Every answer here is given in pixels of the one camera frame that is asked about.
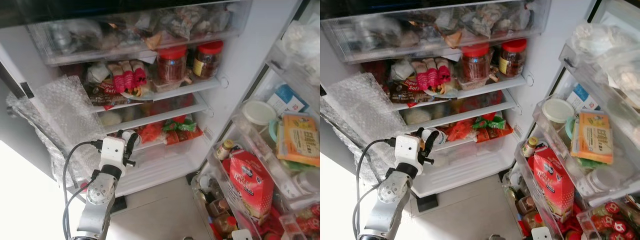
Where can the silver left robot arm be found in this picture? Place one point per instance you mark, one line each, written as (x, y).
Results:
(387, 200)
(97, 200)

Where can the white edged glass fridge shelf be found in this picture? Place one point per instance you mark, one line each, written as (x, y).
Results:
(505, 86)
(200, 87)
(190, 106)
(495, 105)

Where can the clear deep fridge door bin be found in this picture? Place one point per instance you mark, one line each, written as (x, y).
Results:
(210, 172)
(517, 172)

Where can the clear fridge drawer with bags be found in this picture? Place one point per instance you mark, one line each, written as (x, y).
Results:
(430, 27)
(135, 30)

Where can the clear wide fridge door bin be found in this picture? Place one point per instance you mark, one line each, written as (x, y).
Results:
(625, 165)
(250, 142)

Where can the white and black fridge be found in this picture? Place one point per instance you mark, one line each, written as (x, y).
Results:
(240, 60)
(535, 65)

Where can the clear narrow fridge door bin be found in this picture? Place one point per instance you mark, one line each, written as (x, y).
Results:
(580, 70)
(285, 70)

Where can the pale round bun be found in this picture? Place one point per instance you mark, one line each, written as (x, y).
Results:
(112, 118)
(417, 117)

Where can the red orange food package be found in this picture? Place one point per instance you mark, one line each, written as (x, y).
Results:
(150, 134)
(459, 131)

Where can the white crisper drawer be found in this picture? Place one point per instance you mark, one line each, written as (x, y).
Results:
(170, 162)
(475, 162)

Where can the brown printed food bag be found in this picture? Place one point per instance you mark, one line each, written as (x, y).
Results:
(402, 92)
(102, 92)

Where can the white plate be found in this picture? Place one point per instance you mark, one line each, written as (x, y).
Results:
(142, 94)
(445, 93)

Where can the green and red food package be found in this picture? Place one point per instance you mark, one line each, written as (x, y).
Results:
(492, 129)
(182, 131)

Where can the pink wrapped snack pack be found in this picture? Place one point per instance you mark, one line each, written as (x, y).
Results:
(116, 80)
(128, 77)
(421, 77)
(139, 75)
(444, 72)
(433, 75)

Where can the clear bubble wrap sheet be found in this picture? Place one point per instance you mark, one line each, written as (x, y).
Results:
(60, 115)
(362, 112)

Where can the small bottle yellow cap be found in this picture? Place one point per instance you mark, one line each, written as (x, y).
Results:
(529, 147)
(225, 150)

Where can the brown glass bottle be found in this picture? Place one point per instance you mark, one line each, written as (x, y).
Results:
(527, 212)
(222, 220)

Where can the red lid jar yellow label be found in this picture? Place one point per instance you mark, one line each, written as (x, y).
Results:
(207, 61)
(513, 59)

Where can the yellow orange printed box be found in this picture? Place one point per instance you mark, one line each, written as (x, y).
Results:
(299, 140)
(592, 136)

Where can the clear plastic jar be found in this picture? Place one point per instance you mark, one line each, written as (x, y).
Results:
(306, 182)
(595, 182)

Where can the red printed bag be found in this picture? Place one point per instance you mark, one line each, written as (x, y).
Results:
(554, 182)
(250, 185)

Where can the white lidded round container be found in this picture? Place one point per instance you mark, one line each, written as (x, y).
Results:
(257, 112)
(556, 110)

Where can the blue and white box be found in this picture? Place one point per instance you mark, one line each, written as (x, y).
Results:
(287, 100)
(582, 97)

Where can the white plastic bags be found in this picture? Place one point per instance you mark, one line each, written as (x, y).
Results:
(610, 55)

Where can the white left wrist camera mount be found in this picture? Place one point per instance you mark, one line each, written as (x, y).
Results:
(407, 149)
(112, 150)

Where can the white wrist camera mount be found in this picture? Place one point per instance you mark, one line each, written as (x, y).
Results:
(541, 234)
(407, 149)
(241, 235)
(112, 150)

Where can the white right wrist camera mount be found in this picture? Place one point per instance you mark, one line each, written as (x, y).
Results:
(541, 234)
(241, 235)

